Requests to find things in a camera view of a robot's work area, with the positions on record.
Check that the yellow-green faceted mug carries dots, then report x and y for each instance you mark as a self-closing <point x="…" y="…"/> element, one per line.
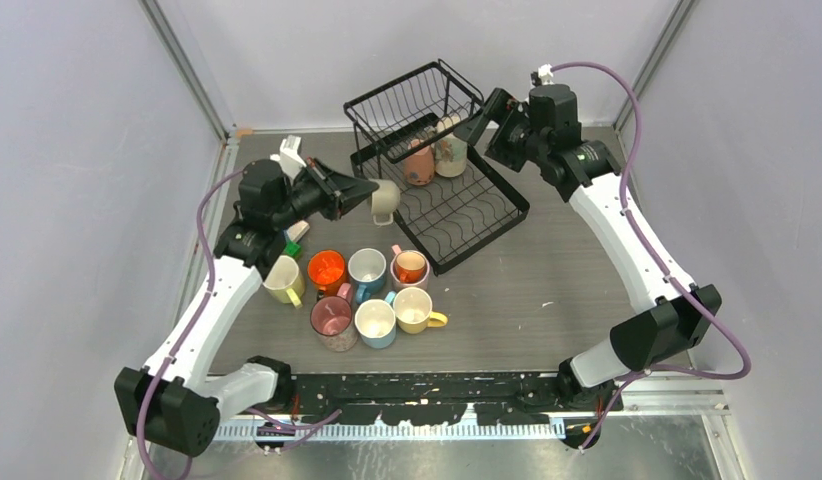
<point x="285" y="282"/>

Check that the small white toy block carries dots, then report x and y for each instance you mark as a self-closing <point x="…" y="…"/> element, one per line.
<point x="296" y="232"/>

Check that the yellow mug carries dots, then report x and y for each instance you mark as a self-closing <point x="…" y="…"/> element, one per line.
<point x="414" y="311"/>

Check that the salmon pink mug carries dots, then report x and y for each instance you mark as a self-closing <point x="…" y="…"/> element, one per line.
<point x="419" y="167"/>

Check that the large orange mug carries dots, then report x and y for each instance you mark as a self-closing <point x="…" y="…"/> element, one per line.
<point x="327" y="271"/>

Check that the small green toy block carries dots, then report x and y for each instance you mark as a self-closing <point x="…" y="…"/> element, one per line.
<point x="293" y="250"/>

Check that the beige grey cup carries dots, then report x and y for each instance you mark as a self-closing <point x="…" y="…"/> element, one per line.
<point x="384" y="201"/>

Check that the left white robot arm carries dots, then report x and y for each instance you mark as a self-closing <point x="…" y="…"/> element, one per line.
<point x="168" y="401"/>

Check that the cream floral mug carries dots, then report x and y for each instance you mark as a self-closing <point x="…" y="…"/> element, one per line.
<point x="450" y="156"/>

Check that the light blue faceted mug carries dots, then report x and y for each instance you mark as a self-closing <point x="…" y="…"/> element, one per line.
<point x="375" y="321"/>

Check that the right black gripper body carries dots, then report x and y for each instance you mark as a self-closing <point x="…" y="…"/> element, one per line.
<point x="513" y="143"/>

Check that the small orange cup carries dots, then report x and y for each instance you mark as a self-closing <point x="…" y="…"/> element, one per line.
<point x="410" y="267"/>

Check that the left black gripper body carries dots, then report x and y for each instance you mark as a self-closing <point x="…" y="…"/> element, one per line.
<point x="311" y="198"/>

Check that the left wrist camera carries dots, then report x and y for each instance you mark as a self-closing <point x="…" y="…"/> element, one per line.
<point x="289" y="158"/>

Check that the light pink faceted mug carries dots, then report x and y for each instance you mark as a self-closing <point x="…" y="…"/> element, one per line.
<point x="396" y="249"/>

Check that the black wire dish rack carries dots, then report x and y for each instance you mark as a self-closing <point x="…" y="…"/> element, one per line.
<point x="452" y="201"/>

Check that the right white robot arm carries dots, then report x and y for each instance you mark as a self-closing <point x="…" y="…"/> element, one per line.
<point x="664" y="322"/>

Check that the pink patterned mug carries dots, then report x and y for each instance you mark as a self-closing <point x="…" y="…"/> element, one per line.
<point x="332" y="319"/>

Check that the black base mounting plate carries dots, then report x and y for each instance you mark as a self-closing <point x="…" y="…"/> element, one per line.
<point x="429" y="399"/>

